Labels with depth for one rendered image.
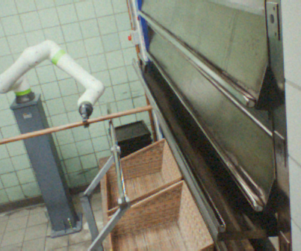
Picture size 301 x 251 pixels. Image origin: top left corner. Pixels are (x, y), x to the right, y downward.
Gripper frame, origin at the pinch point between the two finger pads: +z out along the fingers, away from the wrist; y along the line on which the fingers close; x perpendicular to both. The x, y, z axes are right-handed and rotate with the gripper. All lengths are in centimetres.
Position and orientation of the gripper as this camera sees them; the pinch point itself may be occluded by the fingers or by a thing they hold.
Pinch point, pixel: (85, 122)
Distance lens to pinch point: 235.9
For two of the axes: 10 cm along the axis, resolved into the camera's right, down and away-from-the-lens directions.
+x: -9.7, 2.2, -0.7
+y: 1.8, 9.0, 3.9
